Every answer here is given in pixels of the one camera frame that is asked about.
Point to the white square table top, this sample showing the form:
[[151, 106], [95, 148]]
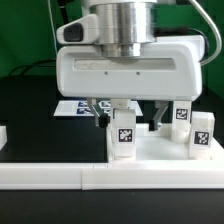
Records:
[[157, 145]]

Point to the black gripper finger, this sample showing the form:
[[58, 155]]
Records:
[[101, 118], [156, 123]]

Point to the white U-shaped obstacle fence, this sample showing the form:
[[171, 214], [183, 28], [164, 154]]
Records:
[[115, 174]]

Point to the white marker base plate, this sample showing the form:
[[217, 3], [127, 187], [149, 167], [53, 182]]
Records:
[[79, 108]]

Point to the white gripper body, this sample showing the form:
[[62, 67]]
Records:
[[168, 69]]

